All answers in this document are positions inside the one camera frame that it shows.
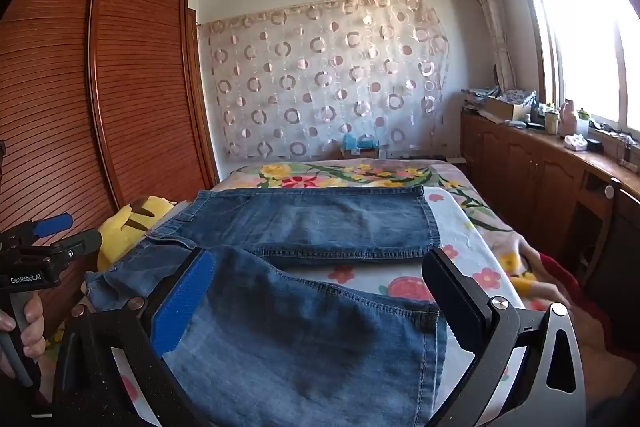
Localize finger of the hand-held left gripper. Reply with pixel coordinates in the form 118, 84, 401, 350
0, 213, 74, 253
47, 228, 103, 270

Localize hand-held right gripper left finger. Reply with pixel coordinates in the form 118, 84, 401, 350
52, 248, 216, 427

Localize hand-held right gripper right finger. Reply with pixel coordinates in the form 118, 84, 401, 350
421, 248, 586, 427

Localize blue denim pants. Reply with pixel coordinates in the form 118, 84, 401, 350
84, 187, 448, 427

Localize person's left hand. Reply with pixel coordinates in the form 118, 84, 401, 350
0, 293, 47, 378

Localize yellow plush toy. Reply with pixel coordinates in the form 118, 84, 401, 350
96, 196, 176, 272

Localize white flowered bed sheet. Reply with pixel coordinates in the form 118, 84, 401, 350
45, 186, 531, 427

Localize red blanket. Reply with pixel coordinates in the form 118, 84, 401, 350
520, 252, 640, 358

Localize wooden side cabinet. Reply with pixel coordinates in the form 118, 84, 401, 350
459, 108, 640, 308

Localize wooden slatted wardrobe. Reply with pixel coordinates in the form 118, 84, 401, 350
0, 0, 219, 358

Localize large-flower bed blanket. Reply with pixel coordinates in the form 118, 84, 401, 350
210, 159, 571, 310

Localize blue box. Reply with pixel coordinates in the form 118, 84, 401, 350
341, 133, 381, 160

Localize cardboard box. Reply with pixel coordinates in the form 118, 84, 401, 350
485, 96, 532, 122

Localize pink figurine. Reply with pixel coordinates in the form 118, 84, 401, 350
559, 99, 577, 138

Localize sheer circle-pattern curtain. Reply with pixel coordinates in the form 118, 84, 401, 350
196, 0, 452, 161

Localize window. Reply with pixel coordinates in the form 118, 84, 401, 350
505, 0, 640, 138

